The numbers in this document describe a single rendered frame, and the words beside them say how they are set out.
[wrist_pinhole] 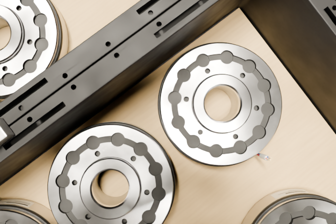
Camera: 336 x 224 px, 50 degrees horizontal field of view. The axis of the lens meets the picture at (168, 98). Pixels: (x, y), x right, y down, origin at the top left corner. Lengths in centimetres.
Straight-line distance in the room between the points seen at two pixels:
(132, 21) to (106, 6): 11
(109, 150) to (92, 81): 8
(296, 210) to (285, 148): 6
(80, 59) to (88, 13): 12
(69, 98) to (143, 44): 6
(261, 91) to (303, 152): 8
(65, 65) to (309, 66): 19
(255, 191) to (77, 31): 22
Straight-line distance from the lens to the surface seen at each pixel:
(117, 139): 30
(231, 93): 31
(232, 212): 34
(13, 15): 32
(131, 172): 29
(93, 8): 34
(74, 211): 31
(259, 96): 30
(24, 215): 32
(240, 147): 30
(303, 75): 33
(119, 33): 23
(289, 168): 35
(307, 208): 33
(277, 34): 32
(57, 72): 23
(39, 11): 32
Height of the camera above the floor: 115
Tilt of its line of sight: 87 degrees down
